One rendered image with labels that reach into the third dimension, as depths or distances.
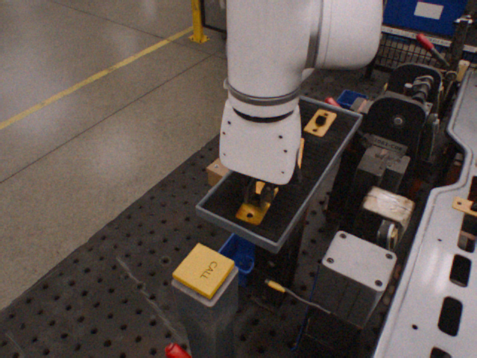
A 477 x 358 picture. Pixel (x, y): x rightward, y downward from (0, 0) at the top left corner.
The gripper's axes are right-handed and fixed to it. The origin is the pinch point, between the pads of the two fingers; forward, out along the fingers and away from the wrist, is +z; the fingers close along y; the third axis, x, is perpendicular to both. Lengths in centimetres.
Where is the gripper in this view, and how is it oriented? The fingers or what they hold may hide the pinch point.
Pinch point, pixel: (258, 191)
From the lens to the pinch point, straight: 56.6
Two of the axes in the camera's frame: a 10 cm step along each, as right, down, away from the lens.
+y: 9.0, 3.0, -3.0
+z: 0.0, 7.1, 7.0
